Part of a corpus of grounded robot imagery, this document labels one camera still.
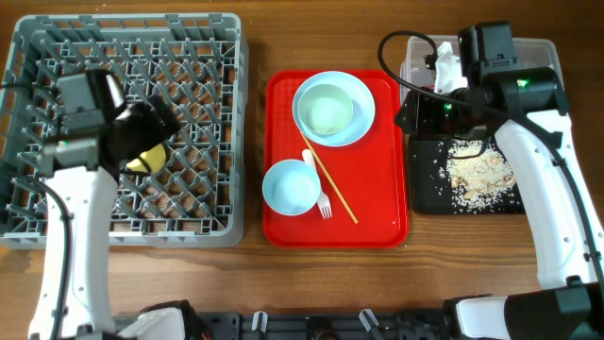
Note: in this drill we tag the grey dishwasher rack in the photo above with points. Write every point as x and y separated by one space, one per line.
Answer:
195 62

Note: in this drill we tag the wooden chopstick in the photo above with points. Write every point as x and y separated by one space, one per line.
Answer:
329 178

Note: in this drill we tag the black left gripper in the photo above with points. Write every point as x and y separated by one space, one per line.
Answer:
146 115

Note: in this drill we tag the rice food waste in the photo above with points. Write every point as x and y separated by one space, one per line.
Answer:
478 175

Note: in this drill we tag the light green rice bowl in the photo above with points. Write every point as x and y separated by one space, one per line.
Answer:
325 109

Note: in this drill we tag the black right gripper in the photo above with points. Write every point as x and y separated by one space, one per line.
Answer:
416 105

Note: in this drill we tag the small light blue saucer bowl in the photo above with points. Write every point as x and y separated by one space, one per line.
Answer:
291 187

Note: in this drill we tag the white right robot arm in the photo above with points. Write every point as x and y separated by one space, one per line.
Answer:
526 112

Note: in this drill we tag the large light blue plate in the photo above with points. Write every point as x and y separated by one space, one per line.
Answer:
364 108

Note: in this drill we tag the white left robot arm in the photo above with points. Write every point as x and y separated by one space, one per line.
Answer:
99 132

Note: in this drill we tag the red plastic tray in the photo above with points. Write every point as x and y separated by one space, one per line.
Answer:
369 173

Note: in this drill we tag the white plastic fork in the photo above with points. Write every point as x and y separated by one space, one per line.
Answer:
323 202

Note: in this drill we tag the clear plastic waste bin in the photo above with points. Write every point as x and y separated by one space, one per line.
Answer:
526 54

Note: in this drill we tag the black waste tray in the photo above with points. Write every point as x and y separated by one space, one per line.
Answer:
430 194

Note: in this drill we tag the yellow cup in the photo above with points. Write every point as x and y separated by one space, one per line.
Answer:
150 161

